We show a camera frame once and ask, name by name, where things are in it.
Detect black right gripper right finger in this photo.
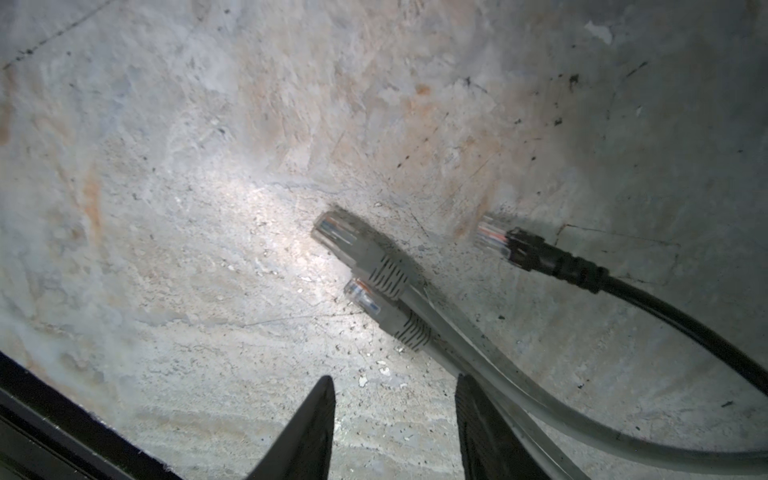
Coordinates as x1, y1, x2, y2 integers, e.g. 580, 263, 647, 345
455, 374, 549, 480

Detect grey ethernet cable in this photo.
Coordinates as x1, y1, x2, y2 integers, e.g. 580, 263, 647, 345
310, 207, 768, 478
344, 277, 592, 480

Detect black looped usb cable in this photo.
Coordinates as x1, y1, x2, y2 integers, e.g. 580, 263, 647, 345
475, 212, 768, 397

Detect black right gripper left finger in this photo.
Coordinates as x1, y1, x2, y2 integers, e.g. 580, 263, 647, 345
247, 375, 336, 480

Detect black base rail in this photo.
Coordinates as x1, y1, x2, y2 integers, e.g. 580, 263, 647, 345
1, 354, 178, 479

